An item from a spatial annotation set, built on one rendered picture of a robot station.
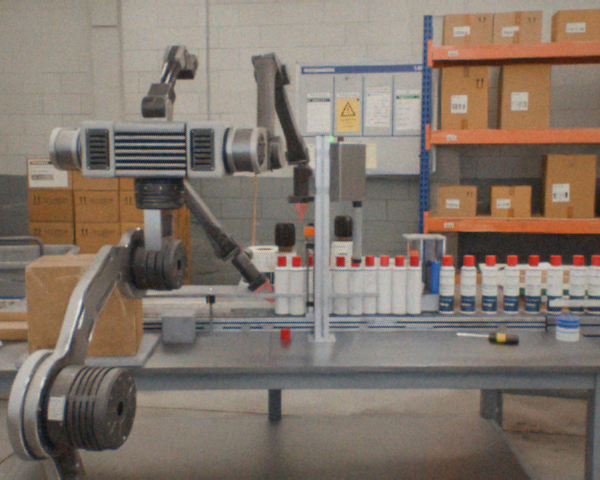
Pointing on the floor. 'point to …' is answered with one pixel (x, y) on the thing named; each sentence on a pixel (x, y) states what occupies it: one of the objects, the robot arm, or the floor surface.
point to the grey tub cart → (10, 269)
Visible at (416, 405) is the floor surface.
